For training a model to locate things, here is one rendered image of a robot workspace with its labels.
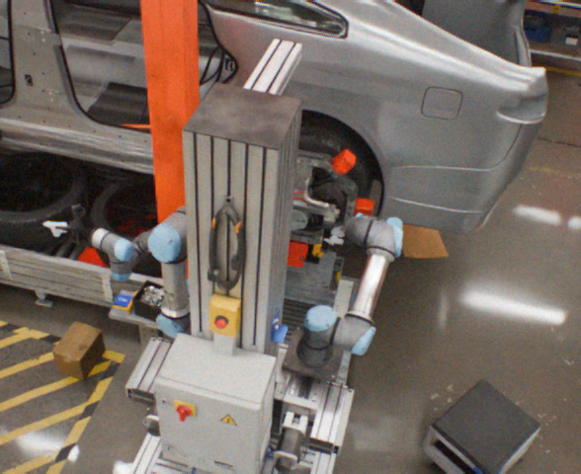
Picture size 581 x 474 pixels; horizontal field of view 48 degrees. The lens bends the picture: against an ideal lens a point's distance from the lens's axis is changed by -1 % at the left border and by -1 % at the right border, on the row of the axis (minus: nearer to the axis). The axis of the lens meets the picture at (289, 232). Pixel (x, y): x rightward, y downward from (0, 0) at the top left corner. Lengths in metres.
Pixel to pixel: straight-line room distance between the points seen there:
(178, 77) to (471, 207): 1.58
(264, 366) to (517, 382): 2.07
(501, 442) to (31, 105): 2.86
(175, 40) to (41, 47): 1.15
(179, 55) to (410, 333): 2.17
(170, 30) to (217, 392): 1.29
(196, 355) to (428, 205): 1.63
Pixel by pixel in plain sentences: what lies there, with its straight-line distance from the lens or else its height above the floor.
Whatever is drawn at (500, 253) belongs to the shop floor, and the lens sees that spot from 4.61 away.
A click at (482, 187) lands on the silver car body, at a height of 1.06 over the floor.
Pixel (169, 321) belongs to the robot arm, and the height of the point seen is 1.04.
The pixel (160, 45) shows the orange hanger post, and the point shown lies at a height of 1.80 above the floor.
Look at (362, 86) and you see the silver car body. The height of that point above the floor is 1.49.
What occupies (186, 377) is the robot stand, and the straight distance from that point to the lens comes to 2.10.
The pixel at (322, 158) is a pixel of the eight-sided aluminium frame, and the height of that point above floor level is 1.11.
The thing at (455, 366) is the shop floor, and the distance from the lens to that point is 3.85.
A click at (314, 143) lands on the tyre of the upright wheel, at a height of 1.15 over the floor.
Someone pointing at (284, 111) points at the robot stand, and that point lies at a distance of 1.74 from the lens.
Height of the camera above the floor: 2.95
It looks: 42 degrees down
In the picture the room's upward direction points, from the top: 5 degrees clockwise
